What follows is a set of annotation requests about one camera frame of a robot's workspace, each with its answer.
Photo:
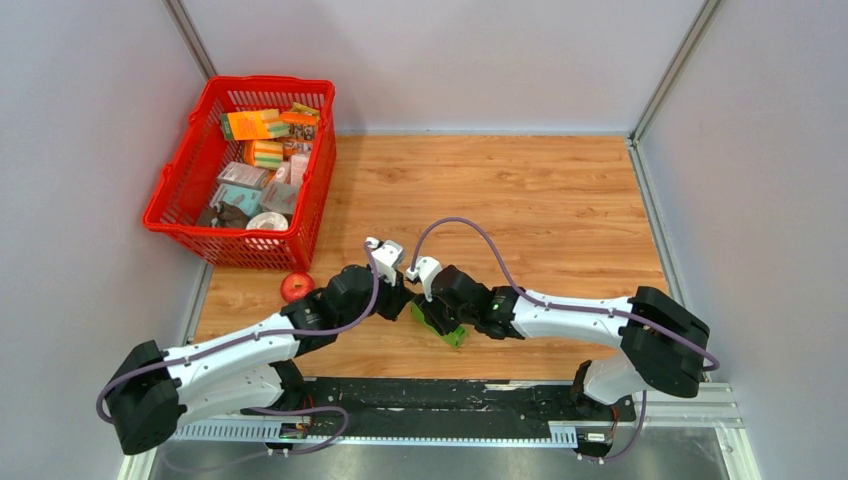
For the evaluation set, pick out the white tape roll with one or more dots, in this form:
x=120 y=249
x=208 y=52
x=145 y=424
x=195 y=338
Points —
x=268 y=220

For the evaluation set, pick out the green paper box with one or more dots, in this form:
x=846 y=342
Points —
x=450 y=334

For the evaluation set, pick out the teal small carton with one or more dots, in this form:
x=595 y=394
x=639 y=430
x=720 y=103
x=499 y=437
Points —
x=246 y=199

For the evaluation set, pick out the orange sponge pack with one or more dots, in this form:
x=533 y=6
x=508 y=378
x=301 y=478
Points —
x=263 y=124

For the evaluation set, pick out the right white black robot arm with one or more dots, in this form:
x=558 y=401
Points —
x=660 y=344

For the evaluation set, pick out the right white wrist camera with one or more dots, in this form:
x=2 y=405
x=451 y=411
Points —
x=424 y=271

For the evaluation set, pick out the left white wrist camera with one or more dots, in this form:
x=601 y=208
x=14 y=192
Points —
x=384 y=258

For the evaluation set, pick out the aluminium frame rail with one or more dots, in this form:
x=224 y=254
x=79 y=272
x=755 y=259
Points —
x=699 y=438

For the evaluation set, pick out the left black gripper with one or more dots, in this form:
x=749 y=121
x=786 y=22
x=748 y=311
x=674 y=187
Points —
x=398 y=297

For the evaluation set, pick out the red apple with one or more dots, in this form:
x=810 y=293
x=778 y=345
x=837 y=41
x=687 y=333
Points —
x=295 y=286

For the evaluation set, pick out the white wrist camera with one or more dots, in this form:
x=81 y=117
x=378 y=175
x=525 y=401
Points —
x=384 y=258
x=424 y=271

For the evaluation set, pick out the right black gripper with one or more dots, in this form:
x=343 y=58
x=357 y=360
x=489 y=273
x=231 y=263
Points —
x=431 y=315

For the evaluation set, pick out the red plastic basket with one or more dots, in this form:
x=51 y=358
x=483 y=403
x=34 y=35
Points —
x=188 y=181

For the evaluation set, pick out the grey pink carton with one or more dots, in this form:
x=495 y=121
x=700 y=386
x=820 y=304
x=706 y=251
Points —
x=279 y=197

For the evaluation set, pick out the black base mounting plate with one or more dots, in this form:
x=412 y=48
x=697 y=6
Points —
x=455 y=409

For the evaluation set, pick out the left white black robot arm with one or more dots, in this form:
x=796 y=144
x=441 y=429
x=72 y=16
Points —
x=154 y=392

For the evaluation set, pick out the grey small carton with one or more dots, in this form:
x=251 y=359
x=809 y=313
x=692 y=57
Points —
x=243 y=175

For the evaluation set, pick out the striped sponge stack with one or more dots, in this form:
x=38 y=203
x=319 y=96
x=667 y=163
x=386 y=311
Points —
x=267 y=154

